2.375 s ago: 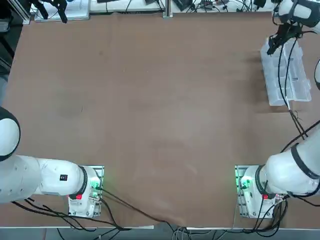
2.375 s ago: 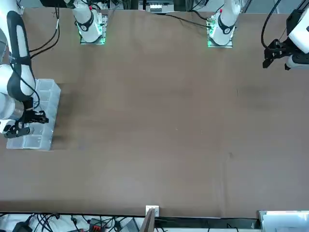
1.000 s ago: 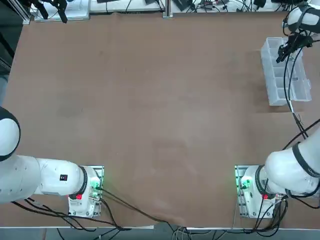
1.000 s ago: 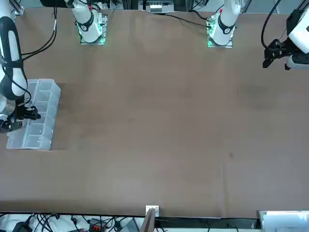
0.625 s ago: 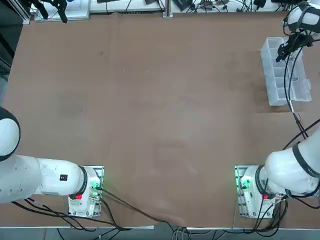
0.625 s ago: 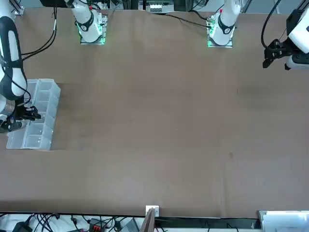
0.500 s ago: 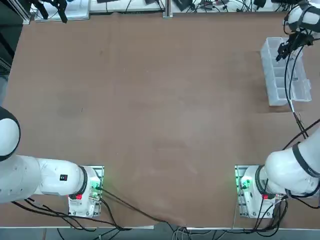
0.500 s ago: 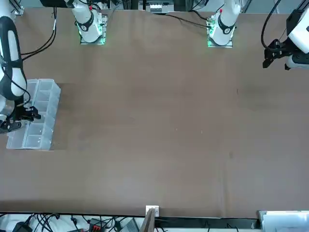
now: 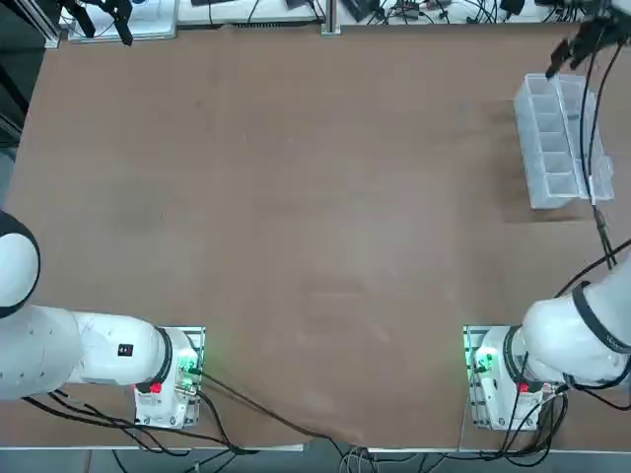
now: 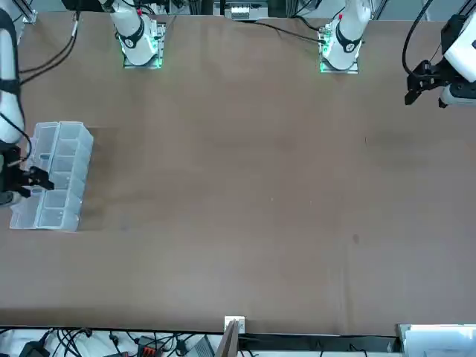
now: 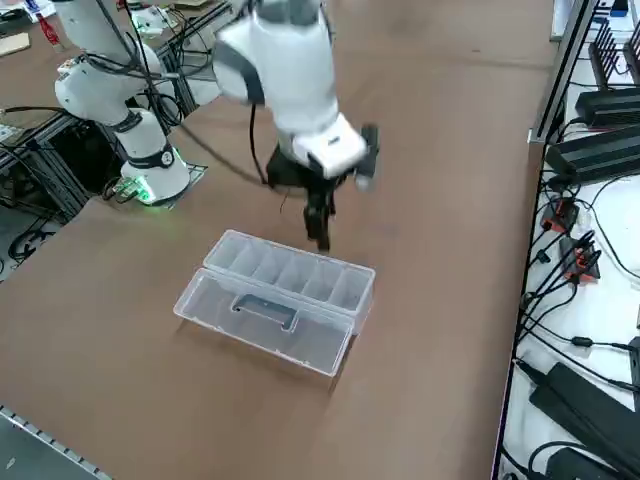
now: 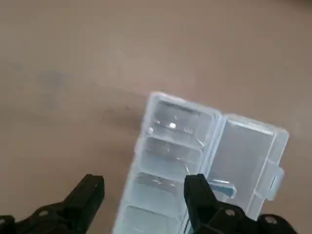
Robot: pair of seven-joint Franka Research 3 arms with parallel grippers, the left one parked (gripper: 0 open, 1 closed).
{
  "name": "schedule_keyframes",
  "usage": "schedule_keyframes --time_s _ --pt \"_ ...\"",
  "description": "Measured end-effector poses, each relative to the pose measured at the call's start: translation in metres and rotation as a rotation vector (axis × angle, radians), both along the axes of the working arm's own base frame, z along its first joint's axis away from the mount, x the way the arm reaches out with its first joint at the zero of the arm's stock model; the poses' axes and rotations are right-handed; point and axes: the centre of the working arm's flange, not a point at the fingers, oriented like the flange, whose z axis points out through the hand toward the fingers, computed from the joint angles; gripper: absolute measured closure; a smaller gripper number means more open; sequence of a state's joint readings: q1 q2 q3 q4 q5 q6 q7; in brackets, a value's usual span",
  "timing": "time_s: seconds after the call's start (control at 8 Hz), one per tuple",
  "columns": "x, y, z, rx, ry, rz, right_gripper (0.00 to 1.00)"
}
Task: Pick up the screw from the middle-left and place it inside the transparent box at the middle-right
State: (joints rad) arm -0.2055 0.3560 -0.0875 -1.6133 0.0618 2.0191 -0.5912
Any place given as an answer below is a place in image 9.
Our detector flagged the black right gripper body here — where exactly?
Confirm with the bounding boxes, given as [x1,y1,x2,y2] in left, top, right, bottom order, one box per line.
[580,11,631,51]

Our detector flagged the aluminium post with bracket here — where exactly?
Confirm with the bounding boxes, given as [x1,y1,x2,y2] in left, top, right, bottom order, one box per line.
[320,0,342,36]

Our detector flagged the transparent plastic compartment box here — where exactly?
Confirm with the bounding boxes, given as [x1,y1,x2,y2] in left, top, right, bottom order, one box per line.
[512,72,617,211]

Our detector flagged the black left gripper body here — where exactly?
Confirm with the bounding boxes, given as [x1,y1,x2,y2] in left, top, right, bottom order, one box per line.
[57,0,134,9]

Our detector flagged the black base cable bundle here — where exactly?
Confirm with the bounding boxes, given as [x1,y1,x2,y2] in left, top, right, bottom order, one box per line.
[19,386,260,455]
[487,383,631,457]

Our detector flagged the aluminium frame rail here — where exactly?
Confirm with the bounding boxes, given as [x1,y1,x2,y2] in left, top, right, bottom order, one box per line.
[18,0,61,49]

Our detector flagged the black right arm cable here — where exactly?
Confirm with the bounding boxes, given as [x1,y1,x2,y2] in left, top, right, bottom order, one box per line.
[554,51,631,300]
[589,42,623,271]

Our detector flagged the black cable across table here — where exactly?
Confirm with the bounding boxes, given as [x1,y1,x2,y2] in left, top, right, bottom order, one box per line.
[195,372,369,447]

